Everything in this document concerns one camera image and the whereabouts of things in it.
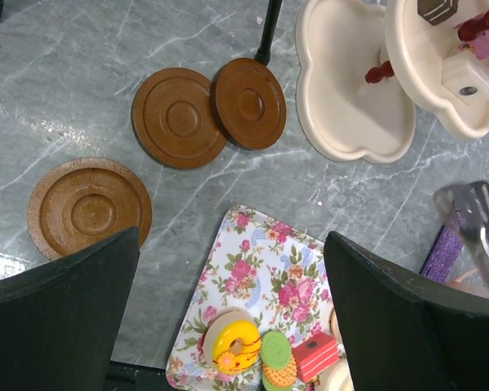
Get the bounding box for brown wooden saucer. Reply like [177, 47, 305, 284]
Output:
[27, 157, 152, 261]
[131, 68, 227, 169]
[210, 58, 287, 150]

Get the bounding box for floral serving tray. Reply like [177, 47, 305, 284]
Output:
[165, 205, 333, 390]

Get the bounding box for metal serving tongs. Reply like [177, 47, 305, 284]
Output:
[433, 180, 489, 290]

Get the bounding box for pink cake slice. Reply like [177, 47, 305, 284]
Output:
[456, 10, 489, 60]

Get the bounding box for stacked colourful macarons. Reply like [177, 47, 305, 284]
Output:
[260, 331, 297, 390]

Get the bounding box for pink cup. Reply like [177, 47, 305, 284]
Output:
[446, 267, 489, 299]

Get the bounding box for cream three-tier cake stand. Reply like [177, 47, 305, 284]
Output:
[296, 1, 489, 164]

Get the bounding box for black perforated music stand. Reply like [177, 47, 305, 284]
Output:
[254, 0, 283, 66]

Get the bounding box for purple glitter microphone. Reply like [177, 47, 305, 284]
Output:
[420, 215, 464, 283]

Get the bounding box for yellow glazed donut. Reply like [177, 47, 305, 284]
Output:
[202, 308, 262, 376]

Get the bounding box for red striped cake slice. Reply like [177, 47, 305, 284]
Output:
[292, 332, 339, 383]

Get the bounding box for white cake slice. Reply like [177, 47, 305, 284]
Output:
[442, 51, 489, 106]

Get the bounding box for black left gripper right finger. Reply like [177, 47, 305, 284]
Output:
[324, 231, 489, 390]

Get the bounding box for chocolate cake slice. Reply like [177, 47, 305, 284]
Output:
[416, 0, 458, 26]

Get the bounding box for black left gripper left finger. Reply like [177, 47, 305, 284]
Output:
[0, 226, 139, 390]

